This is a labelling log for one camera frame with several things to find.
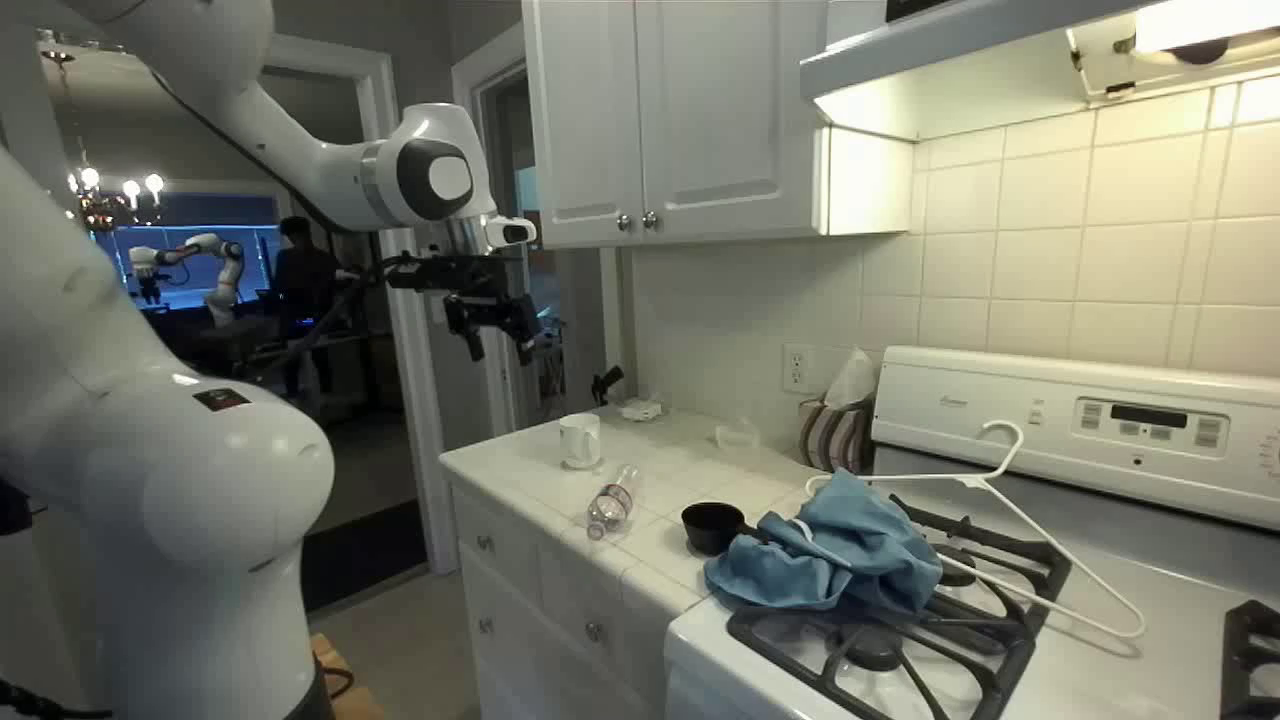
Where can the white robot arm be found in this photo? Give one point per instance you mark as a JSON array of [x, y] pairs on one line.
[[195, 490]]

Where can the person in background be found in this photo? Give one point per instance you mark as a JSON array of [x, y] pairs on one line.
[[304, 276]]

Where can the white gas stove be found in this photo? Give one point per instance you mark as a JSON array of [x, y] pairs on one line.
[[1156, 486]]

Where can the white mug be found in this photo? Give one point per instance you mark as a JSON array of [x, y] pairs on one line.
[[583, 443]]

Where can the plates against backsplash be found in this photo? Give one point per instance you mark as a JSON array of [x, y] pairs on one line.
[[837, 425]]

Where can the white cabinet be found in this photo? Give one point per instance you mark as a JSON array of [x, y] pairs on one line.
[[680, 123], [553, 632]]

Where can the black left stove grate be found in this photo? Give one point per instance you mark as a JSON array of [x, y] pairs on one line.
[[958, 657]]

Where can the white range hood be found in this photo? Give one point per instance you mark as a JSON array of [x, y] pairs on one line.
[[917, 71]]

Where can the white lower cabinet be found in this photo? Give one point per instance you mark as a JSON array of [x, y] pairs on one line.
[[553, 632]]

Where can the black right stove grate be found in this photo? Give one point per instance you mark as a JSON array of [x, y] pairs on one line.
[[1249, 661]]

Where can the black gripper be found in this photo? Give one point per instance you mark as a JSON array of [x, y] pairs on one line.
[[475, 295]]

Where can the small white dish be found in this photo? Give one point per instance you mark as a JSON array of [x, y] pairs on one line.
[[642, 411]]

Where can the blue cloth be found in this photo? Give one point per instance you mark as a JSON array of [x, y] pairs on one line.
[[845, 547]]

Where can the black stove grate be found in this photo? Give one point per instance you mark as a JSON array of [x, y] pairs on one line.
[[1249, 661], [958, 657]]

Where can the clear plastic water bottle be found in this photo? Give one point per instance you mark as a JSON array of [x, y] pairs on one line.
[[613, 502]]

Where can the wall outlet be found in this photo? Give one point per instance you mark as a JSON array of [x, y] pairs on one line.
[[798, 369]]

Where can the chandelier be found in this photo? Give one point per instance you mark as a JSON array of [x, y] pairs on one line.
[[84, 114]]

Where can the small black pot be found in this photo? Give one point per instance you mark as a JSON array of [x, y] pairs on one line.
[[711, 527]]

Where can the white upper cabinet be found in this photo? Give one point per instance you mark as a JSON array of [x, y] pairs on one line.
[[680, 123]]

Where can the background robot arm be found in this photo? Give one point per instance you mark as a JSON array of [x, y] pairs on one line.
[[153, 267]]

